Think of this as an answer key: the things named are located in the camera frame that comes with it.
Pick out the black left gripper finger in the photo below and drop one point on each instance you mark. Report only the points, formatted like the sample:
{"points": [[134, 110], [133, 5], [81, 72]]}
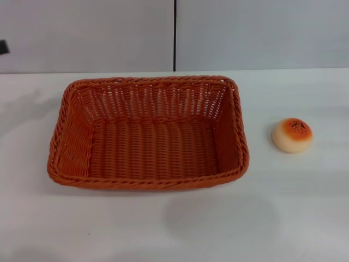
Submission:
{"points": [[3, 47]]}

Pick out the orange woven plastic basket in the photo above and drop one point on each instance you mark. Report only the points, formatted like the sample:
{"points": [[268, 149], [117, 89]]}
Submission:
{"points": [[152, 136]]}

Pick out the round bread bun with sesame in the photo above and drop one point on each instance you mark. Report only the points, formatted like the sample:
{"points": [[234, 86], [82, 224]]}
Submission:
{"points": [[291, 135]]}

